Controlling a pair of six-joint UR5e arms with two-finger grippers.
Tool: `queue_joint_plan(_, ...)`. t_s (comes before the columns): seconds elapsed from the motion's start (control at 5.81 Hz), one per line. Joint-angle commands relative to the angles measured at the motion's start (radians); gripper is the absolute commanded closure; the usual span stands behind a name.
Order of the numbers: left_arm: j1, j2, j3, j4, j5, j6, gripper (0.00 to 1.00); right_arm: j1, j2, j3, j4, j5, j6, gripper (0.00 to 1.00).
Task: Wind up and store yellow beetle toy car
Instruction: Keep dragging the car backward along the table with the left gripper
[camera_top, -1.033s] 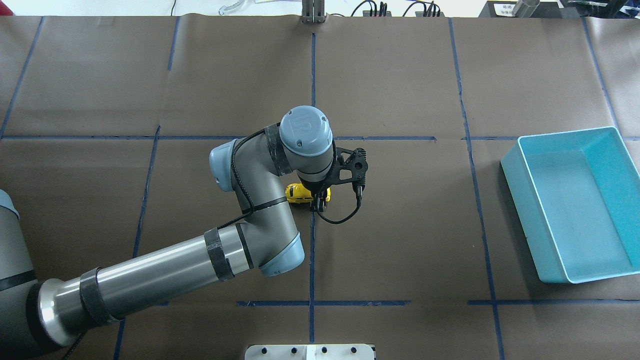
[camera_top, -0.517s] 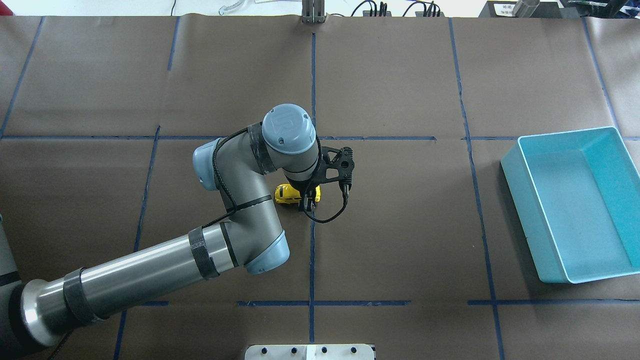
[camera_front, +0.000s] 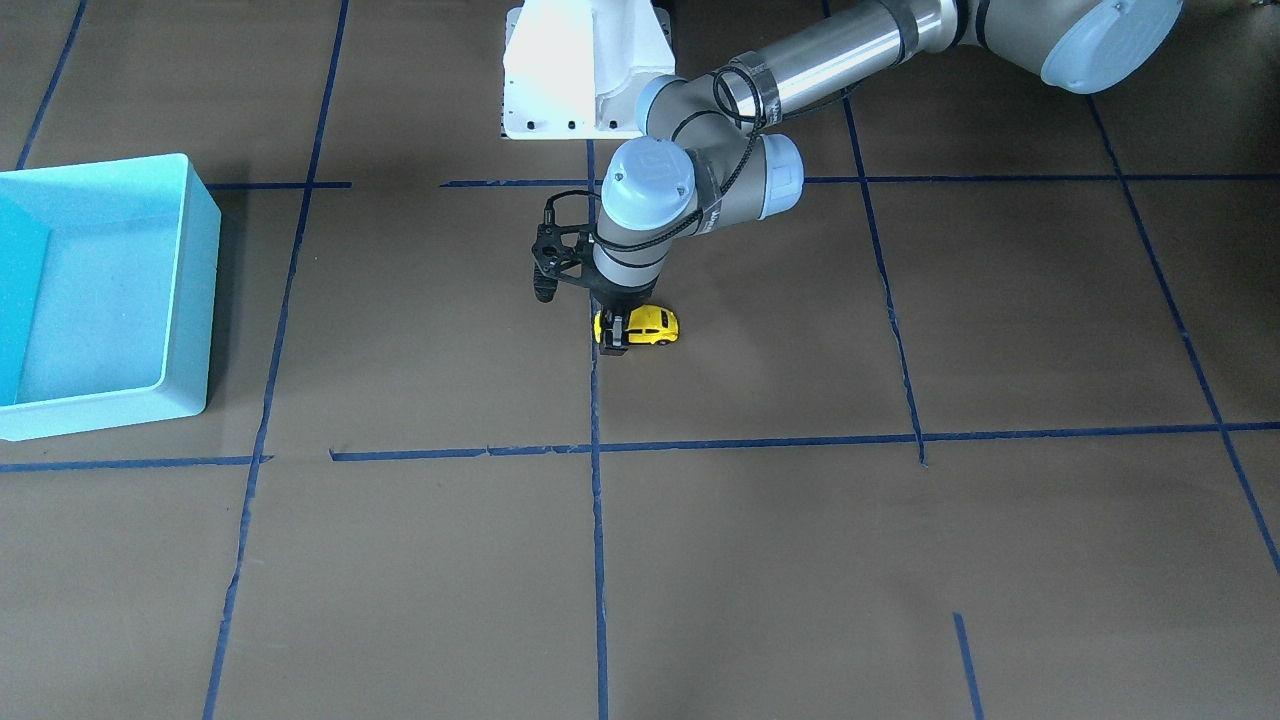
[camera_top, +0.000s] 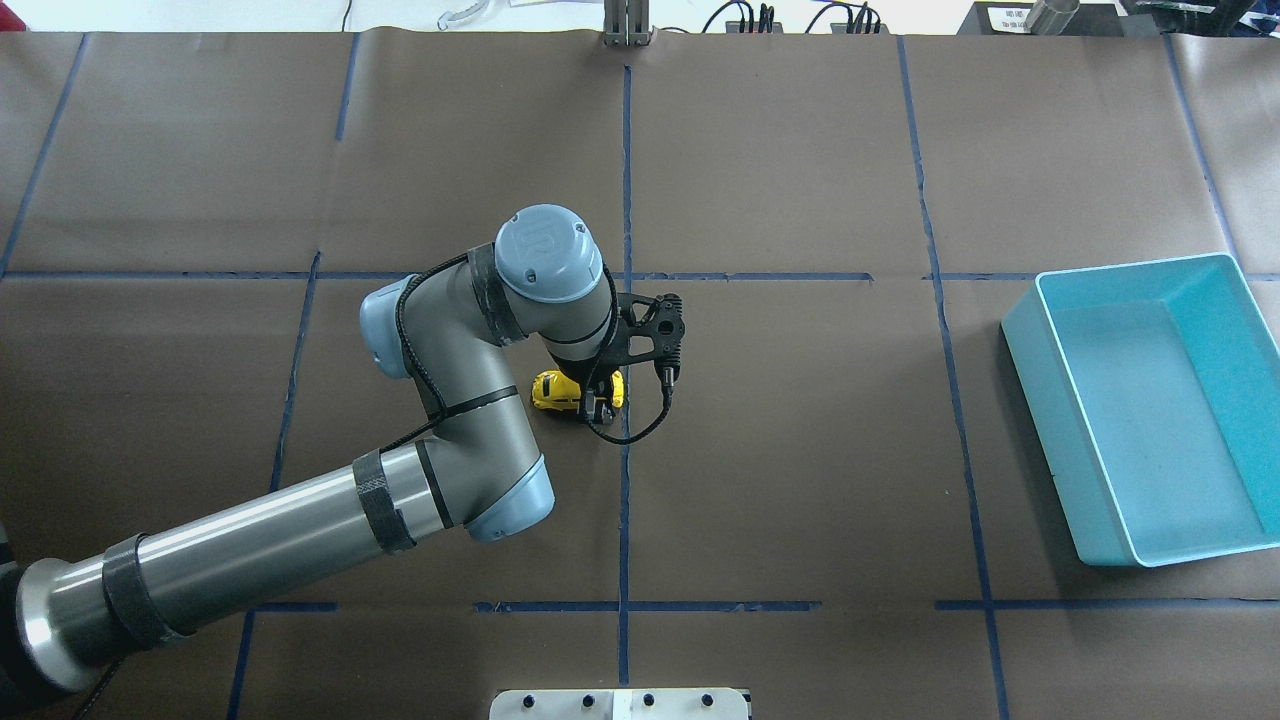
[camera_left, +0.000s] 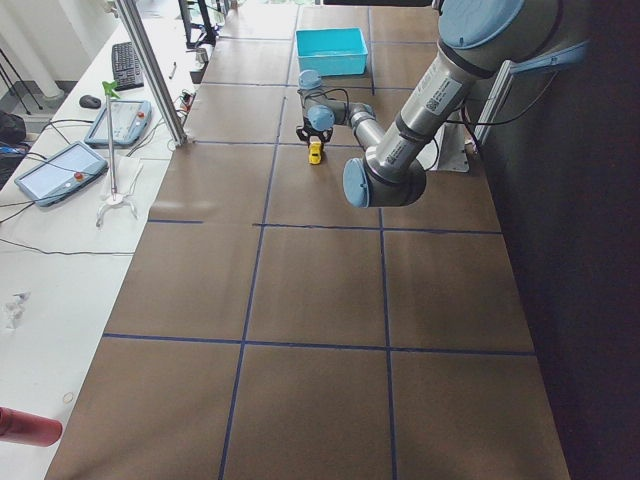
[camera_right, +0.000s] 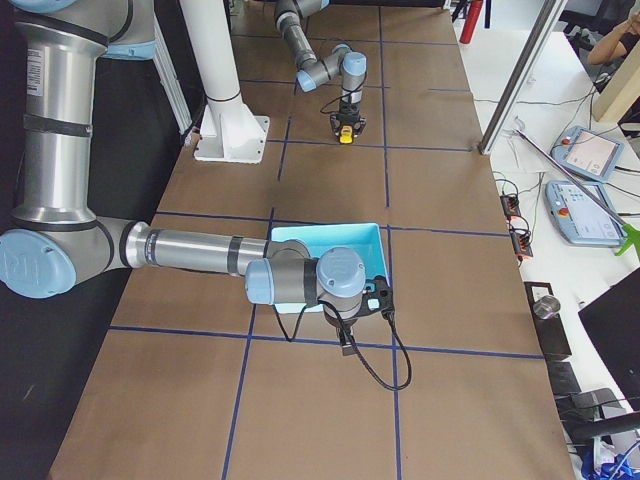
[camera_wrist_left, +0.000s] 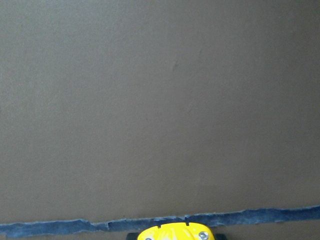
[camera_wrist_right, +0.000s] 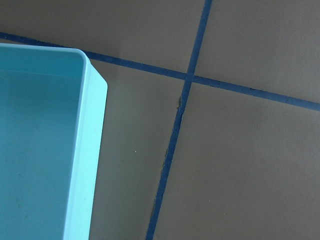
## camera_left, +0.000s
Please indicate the small metal cup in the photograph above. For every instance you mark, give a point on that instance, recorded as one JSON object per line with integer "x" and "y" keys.
{"x": 201, "y": 55}

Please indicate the far teach pendant tablet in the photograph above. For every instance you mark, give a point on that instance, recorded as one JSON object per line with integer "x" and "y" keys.
{"x": 129, "y": 121}

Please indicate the black computer mouse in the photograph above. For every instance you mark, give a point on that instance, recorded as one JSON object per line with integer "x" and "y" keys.
{"x": 90, "y": 102}

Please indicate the black keyboard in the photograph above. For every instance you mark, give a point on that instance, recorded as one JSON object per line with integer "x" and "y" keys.
{"x": 126, "y": 67}

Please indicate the teach pendant tablet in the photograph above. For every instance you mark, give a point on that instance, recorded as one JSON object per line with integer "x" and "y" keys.
{"x": 62, "y": 175}
{"x": 129, "y": 121}

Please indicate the green white reacher grabber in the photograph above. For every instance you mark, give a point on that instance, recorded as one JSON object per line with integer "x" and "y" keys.
{"x": 115, "y": 199}

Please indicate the near teach pendant tablet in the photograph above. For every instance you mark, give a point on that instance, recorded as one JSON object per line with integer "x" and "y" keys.
{"x": 62, "y": 175}

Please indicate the aluminium frame post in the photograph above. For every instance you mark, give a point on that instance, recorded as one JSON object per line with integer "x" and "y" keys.
{"x": 134, "y": 26}

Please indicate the red cylinder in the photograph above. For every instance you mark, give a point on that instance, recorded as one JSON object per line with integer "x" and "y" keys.
{"x": 29, "y": 429}

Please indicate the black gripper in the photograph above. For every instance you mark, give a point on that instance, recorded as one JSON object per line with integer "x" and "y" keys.
{"x": 313, "y": 134}

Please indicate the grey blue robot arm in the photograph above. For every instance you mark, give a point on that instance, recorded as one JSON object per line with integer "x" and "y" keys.
{"x": 475, "y": 39}

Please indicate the crumpled white paper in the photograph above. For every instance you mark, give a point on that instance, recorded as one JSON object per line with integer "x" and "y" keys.
{"x": 14, "y": 309}

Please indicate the yellow beetle toy car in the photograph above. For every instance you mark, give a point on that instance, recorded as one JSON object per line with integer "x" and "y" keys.
{"x": 315, "y": 152}

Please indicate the blue plastic bin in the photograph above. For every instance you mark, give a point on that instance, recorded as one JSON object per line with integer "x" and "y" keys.
{"x": 332, "y": 51}

